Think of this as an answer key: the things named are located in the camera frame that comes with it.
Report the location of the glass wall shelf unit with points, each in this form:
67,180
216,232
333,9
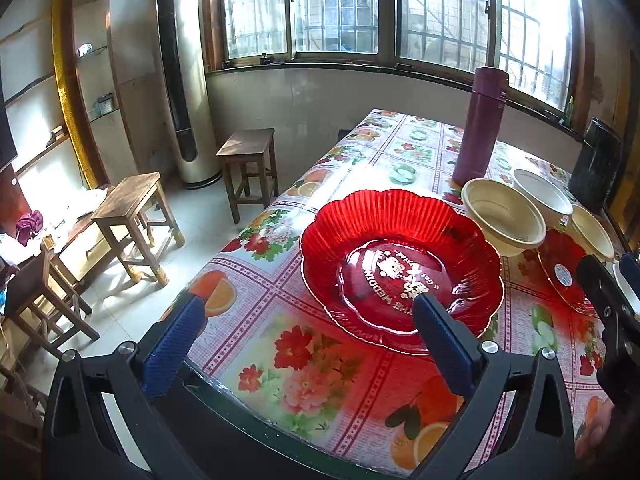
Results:
97,50

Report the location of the black round container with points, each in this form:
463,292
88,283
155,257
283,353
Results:
595,165

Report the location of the barred window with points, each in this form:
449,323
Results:
387,10

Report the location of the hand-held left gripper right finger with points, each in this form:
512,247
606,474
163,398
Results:
445,345

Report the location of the low wooden bench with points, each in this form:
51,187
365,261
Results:
75,232

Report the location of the gold wall trim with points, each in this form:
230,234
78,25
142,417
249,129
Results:
70,85

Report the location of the purple cloth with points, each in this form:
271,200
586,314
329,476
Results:
29,225

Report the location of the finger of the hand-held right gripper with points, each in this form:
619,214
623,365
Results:
597,282
630,282

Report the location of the purple thermos bottle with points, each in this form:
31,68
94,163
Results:
480,130

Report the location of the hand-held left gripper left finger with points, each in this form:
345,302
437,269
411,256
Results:
172,345

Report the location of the small teal box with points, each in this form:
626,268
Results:
106,105

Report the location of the white disposable bowl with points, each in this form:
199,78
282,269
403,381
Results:
540,190

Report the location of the floral fruit print tablecloth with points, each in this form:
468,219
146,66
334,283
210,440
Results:
280,310

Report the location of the cream disposable bowl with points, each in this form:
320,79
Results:
592,232
500,215

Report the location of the green bottle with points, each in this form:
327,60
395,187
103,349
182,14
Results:
570,110

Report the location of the white tower air conditioner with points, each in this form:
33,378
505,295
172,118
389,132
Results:
195,110

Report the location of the black television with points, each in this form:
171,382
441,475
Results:
5,130

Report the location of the light wooden stool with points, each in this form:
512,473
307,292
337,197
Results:
125,197

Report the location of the dark wooden stool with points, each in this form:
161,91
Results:
245,142
30,280

